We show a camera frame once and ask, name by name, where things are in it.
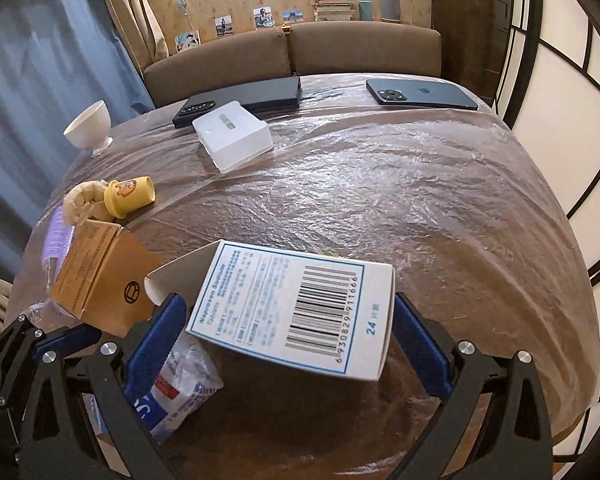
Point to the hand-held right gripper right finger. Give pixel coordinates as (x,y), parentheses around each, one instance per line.
(422,352)

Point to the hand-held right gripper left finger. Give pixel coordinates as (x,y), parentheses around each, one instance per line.
(155,340)

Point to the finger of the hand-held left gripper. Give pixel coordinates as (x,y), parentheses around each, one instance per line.
(70,340)

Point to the white printed plastic packet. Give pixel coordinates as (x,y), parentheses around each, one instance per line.
(190,385)

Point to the brown cardboard box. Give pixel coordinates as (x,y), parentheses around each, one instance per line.
(105,270)

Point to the white medicine box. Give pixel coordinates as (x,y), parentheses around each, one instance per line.
(290,305)

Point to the beige gauze roll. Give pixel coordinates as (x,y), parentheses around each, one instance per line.
(82,200)

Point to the translucent plastic box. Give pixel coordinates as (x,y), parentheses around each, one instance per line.
(232,135)

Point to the purple plastic hair roller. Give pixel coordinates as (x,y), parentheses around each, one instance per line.
(57,235)

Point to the yellow small bottle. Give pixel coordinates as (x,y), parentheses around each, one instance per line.
(127,196)

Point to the white footed bowl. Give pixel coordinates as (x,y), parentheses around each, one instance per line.
(87,122)

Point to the blue curtain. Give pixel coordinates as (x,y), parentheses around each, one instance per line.
(45,85)

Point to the dark blue smartphone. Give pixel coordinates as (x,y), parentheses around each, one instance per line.
(430,95)

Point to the black long flat box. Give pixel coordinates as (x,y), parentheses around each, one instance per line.
(260,92)

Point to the black framed folding screen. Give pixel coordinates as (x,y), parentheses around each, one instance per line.
(555,85)

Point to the photo print with cartoon figure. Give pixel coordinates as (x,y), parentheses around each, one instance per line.
(188,41)

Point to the brown sofa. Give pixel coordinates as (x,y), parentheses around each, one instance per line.
(360,50)

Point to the photo print of standing figure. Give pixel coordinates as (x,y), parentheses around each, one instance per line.
(224,27)

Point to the dark wooden cabinet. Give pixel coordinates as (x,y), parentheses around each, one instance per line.
(470,35)

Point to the beige curtain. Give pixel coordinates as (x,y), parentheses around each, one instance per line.
(145,10)

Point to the hanging clear ornament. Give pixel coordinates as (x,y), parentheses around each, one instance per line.
(182,6)

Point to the photo print of seated figure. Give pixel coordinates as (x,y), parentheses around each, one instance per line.
(263,18)

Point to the small pale blue cylinder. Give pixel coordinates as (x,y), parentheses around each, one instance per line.
(366,11)

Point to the grey cylinder speaker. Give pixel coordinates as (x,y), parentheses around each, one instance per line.
(389,7)

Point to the photo print of landscape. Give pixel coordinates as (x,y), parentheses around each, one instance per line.
(292,16)

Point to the stack of books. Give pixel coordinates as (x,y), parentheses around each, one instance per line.
(335,9)

